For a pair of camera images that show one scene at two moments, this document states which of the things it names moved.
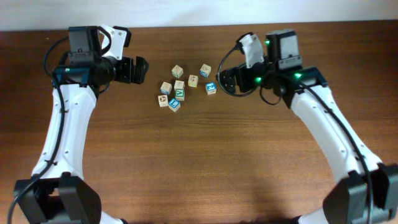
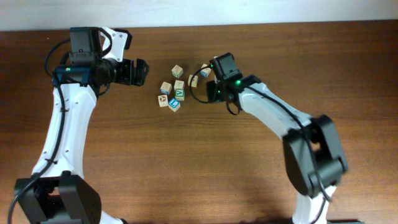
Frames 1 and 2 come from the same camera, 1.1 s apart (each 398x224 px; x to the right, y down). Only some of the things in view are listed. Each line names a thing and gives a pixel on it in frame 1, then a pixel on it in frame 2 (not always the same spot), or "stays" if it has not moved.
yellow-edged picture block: [193, 80] stays
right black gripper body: [251, 79] -> [214, 92]
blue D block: [205, 70] stays
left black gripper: [127, 73] stays
